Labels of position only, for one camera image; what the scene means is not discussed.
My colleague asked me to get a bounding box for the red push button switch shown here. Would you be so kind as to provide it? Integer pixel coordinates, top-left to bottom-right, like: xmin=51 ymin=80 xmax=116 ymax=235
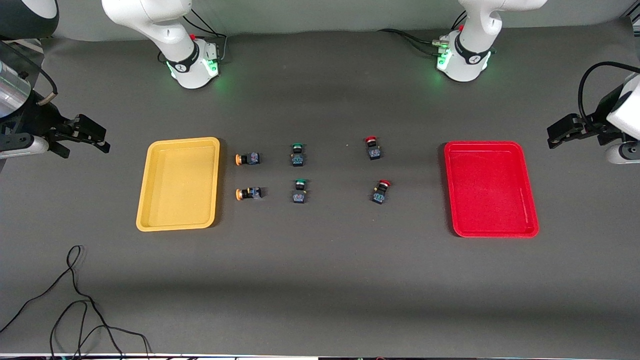
xmin=371 ymin=179 xmax=392 ymax=205
xmin=364 ymin=135 xmax=382 ymax=161

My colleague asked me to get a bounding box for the red plastic tray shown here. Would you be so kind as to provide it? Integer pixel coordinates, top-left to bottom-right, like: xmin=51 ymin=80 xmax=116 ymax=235
xmin=444 ymin=141 xmax=540 ymax=238

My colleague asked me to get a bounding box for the yellow plastic tray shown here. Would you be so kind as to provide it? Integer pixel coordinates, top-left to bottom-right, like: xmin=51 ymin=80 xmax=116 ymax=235
xmin=136 ymin=136 xmax=221 ymax=233

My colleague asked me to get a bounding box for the dark grey table cloth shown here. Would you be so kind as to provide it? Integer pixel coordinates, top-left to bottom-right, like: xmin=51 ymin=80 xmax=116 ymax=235
xmin=0 ymin=20 xmax=640 ymax=358

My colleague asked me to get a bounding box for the thin black loose cable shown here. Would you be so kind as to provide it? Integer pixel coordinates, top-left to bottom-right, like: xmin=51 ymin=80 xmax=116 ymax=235
xmin=0 ymin=244 xmax=152 ymax=360

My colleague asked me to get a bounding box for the black right base cable bundle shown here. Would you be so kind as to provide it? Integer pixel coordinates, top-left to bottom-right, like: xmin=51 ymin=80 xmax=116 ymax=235
xmin=157 ymin=7 xmax=229 ymax=64

